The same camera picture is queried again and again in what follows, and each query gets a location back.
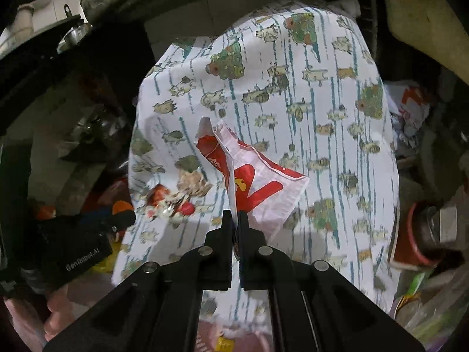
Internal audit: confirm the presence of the red white plastic wrapper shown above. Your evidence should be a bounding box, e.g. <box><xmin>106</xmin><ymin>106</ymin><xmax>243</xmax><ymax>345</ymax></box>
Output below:
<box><xmin>196</xmin><ymin>117</ymin><xmax>309</xmax><ymax>242</ymax></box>

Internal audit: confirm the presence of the person's left hand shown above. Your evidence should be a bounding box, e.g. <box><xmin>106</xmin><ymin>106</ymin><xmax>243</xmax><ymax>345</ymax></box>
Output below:
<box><xmin>4</xmin><ymin>285</ymin><xmax>76</xmax><ymax>351</ymax></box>

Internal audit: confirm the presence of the pink plastic perforated basket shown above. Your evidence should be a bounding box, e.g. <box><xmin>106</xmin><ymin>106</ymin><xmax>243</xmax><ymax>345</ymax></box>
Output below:
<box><xmin>194</xmin><ymin>320</ymin><xmax>274</xmax><ymax>351</ymax></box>

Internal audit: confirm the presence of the red rimmed metal canister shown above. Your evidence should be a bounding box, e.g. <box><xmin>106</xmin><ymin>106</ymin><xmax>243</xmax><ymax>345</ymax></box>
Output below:
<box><xmin>389</xmin><ymin>200</ymin><xmax>464</xmax><ymax>271</ymax></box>

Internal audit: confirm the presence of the green clear plastic bag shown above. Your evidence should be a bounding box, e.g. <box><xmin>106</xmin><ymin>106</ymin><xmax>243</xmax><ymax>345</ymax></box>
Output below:
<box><xmin>390</xmin><ymin>263</ymin><xmax>468</xmax><ymax>351</ymax></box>

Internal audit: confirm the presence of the cartoon cat print tablecloth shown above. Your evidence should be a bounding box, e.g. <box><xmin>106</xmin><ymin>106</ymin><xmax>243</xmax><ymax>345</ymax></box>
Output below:
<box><xmin>111</xmin><ymin>1</ymin><xmax>399</xmax><ymax>312</ymax></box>

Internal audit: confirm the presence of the crumpled red white packaging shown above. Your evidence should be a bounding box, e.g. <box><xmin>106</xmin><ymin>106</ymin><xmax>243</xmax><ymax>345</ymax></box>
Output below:
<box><xmin>384</xmin><ymin>80</ymin><xmax>430</xmax><ymax>157</ymax></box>

